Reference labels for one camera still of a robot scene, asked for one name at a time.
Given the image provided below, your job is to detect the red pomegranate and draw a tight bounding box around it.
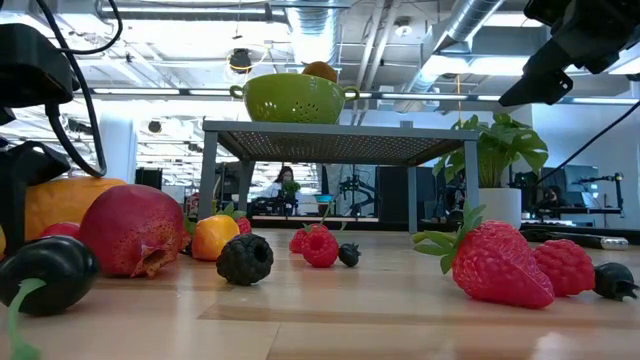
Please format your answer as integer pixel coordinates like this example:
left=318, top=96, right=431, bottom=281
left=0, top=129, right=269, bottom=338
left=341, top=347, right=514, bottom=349
left=78, top=183, right=187, bottom=280

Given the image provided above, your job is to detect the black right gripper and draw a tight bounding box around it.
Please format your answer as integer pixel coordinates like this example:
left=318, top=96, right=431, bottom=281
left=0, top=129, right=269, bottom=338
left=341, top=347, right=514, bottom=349
left=498, top=0, right=640, bottom=108

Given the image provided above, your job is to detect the green colander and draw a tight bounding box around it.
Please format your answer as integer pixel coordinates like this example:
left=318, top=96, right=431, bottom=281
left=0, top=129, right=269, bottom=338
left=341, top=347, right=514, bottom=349
left=229, top=73, right=361, bottom=125

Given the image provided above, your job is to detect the green plant in white pot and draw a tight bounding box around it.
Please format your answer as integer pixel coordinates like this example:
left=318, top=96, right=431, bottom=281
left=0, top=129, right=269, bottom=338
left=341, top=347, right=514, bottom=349
left=433, top=112, right=550, bottom=230

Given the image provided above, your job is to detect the tall black cabinet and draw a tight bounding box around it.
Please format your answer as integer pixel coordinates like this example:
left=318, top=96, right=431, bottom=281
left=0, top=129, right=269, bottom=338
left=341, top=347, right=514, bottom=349
left=375, top=165, right=411, bottom=225

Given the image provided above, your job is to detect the black hanging cable reel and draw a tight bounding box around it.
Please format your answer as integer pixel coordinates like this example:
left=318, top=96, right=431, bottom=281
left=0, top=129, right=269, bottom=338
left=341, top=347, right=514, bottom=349
left=228, top=47, right=255, bottom=75

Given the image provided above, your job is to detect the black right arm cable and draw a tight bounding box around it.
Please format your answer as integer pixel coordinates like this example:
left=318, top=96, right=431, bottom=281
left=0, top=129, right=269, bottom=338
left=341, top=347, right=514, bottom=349
left=528, top=99, right=640, bottom=194

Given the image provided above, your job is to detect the small red fruit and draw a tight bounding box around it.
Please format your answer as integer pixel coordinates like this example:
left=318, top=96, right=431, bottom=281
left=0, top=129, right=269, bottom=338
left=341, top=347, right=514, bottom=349
left=39, top=221, right=81, bottom=240

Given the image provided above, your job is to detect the black aluminium table frame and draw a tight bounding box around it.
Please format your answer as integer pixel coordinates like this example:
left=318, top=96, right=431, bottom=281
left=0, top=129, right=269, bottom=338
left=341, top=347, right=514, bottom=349
left=249, top=219, right=640, bottom=236

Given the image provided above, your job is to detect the background computer monitor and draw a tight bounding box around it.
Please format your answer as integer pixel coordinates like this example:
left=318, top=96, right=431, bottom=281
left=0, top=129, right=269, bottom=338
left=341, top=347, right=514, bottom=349
left=564, top=164, right=600, bottom=209

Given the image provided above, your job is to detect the black kitchen knife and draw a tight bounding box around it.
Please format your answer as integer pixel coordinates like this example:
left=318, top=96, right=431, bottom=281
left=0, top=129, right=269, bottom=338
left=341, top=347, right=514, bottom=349
left=519, top=228, right=630, bottom=251

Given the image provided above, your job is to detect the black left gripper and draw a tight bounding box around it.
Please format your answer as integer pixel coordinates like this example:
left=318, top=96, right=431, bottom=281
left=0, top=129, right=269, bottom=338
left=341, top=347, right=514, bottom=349
left=0, top=141, right=72, bottom=257

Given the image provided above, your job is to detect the red raspberry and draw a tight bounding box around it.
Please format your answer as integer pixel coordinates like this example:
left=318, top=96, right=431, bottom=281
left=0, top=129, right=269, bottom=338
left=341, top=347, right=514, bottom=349
left=530, top=238, right=596, bottom=298
left=301, top=224, right=340, bottom=269

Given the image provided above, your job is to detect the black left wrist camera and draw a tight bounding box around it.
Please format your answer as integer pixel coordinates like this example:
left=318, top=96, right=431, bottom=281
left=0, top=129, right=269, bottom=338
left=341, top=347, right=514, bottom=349
left=0, top=22, right=76, bottom=109

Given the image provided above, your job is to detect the orange yellow mango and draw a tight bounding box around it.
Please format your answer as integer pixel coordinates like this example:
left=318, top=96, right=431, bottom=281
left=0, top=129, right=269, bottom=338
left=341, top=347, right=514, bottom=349
left=23, top=177, right=127, bottom=242

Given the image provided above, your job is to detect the silver ventilation duct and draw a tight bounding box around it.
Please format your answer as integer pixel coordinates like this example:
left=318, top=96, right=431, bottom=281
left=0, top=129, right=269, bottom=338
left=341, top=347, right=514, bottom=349
left=285, top=0, right=342, bottom=67
left=394, top=0, right=506, bottom=114

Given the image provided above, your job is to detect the person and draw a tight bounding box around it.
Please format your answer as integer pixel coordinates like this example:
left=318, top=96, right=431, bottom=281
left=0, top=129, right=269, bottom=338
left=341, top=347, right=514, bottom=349
left=537, top=184, right=566, bottom=211
left=272, top=165, right=297, bottom=200

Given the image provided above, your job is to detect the small dark blueberry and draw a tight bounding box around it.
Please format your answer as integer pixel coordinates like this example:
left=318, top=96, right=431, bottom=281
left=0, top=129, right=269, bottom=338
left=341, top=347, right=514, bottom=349
left=338, top=242, right=361, bottom=268
left=593, top=261, right=640, bottom=302

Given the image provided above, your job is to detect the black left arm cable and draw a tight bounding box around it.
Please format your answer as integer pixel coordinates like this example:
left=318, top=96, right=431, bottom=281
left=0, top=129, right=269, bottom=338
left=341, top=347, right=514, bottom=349
left=34, top=0, right=125, bottom=179

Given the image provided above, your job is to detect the blackberry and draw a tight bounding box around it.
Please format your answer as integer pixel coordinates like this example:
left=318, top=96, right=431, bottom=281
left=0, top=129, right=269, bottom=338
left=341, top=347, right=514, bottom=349
left=215, top=233, right=275, bottom=287

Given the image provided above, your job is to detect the grey perforated metal shelf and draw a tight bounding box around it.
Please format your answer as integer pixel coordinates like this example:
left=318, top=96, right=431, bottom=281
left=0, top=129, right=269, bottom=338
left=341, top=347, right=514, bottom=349
left=198, top=119, right=482, bottom=235

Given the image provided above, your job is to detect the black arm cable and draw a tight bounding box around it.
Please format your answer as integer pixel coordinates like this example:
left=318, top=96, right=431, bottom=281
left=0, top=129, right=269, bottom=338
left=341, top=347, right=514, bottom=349
left=34, top=0, right=125, bottom=179
left=528, top=99, right=640, bottom=194

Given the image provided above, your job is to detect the black eggplant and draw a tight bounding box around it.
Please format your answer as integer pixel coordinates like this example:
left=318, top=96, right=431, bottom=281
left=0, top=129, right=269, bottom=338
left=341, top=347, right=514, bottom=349
left=0, top=234, right=101, bottom=360

